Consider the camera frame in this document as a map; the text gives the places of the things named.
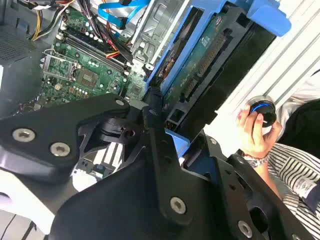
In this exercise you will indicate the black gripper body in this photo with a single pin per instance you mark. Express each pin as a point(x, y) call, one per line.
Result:
point(120, 200)

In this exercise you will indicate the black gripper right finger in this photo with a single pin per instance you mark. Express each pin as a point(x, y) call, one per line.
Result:
point(230, 180)

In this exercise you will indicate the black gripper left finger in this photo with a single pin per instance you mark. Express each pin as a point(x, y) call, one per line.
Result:
point(37, 125)

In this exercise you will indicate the hard disk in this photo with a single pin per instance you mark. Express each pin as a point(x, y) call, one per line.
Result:
point(200, 65)

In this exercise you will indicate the person's hand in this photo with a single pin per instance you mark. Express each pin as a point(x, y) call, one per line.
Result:
point(252, 140)

